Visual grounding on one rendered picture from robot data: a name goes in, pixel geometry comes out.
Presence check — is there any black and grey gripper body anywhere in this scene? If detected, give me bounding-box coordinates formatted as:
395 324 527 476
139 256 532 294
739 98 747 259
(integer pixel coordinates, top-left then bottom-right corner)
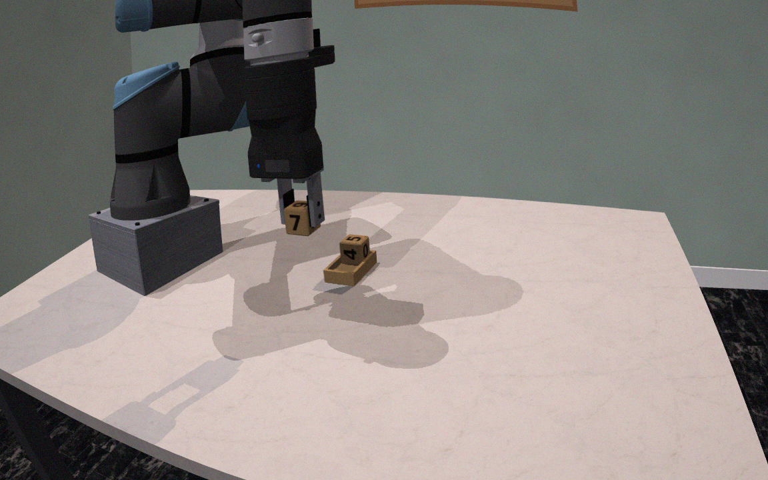
243 18 335 179

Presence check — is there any brown wooden tray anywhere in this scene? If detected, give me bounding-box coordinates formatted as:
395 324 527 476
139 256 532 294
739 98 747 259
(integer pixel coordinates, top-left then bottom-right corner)
323 250 377 286

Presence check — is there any brown number cube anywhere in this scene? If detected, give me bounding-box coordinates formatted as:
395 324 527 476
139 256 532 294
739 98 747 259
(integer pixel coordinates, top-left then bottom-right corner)
339 234 370 265
284 201 321 236

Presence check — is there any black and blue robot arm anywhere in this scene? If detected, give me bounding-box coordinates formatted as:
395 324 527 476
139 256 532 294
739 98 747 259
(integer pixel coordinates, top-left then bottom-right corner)
110 0 312 221

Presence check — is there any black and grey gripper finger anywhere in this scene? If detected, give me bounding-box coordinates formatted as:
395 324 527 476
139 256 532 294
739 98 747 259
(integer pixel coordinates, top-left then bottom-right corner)
293 167 325 227
261 178 295 225

